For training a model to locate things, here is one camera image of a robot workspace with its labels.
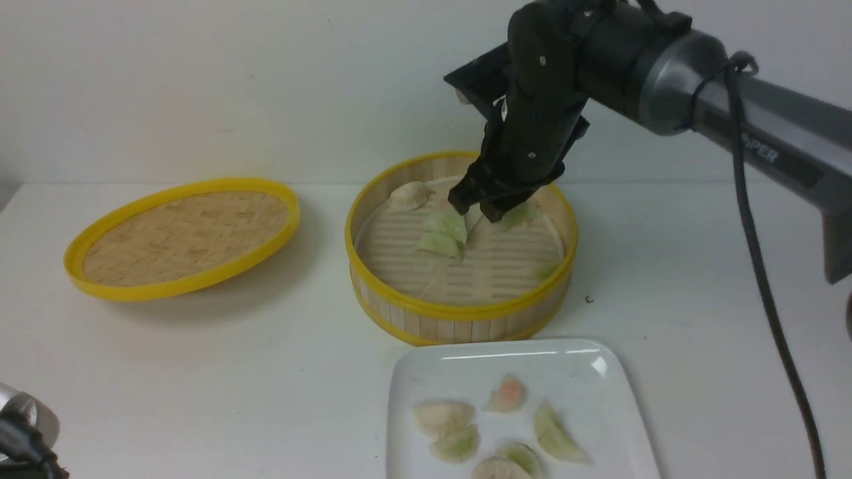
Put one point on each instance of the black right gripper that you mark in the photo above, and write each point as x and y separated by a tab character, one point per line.
525	140

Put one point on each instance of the green dumpling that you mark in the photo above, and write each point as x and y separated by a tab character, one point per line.
523	215

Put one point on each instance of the pale dumpling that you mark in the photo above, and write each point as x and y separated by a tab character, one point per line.
437	419
409	196

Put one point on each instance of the small green dumpling basket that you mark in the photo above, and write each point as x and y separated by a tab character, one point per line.
523	456

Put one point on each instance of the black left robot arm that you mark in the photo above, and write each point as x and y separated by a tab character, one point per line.
29	431

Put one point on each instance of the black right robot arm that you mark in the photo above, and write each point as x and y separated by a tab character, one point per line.
656	70

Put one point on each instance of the pink dumpling on plate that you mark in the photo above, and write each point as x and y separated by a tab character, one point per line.
509	397

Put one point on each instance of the white square plate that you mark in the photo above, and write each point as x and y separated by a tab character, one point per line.
582	379

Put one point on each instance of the green dumpling plate left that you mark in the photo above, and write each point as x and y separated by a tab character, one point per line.
457	447

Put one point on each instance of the green dumpling plate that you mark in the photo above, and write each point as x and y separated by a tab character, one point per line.
553	437
457	447

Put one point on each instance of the green dumpling plate right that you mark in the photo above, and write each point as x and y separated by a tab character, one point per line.
553	437

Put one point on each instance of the pale dumpling plate bottom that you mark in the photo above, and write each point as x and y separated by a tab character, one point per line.
498	468

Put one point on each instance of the green dumpling basket centre upper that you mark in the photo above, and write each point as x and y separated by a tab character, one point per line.
448	222

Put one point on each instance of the green dumpling basket centre lower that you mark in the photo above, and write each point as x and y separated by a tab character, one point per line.
439	243

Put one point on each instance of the white steamer liner paper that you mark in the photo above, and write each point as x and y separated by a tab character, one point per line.
494	267

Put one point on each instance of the pale dumpling at basket back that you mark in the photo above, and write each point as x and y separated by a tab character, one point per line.
409	196

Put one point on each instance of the yellow rimmed bamboo steamer basket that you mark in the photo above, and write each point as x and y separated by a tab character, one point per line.
423	323

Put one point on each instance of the yellow rimmed bamboo steamer lid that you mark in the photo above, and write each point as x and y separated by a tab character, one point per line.
183	239

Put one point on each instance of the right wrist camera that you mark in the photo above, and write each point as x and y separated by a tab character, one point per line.
483	81

